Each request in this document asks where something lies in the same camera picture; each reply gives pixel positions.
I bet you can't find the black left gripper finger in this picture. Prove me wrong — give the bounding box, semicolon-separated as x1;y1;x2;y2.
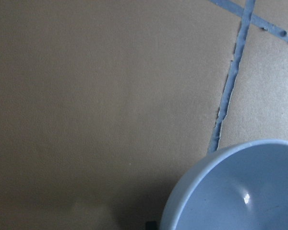
145;221;157;230

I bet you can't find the blue bowl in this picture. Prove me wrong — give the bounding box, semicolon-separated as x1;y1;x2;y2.
160;139;288;230

